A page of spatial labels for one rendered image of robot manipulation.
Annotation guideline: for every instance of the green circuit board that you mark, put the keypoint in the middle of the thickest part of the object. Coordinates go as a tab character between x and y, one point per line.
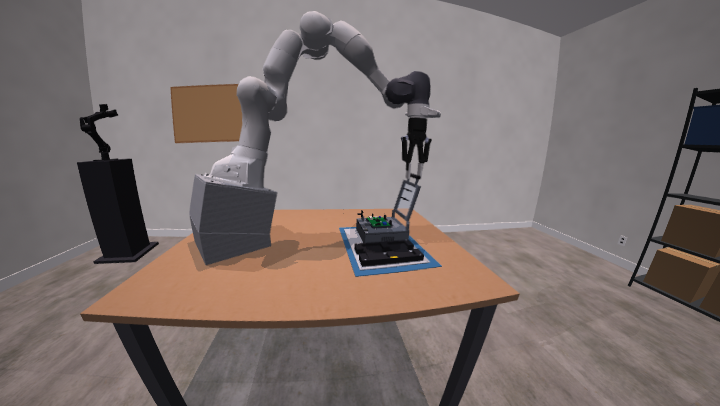
378	221

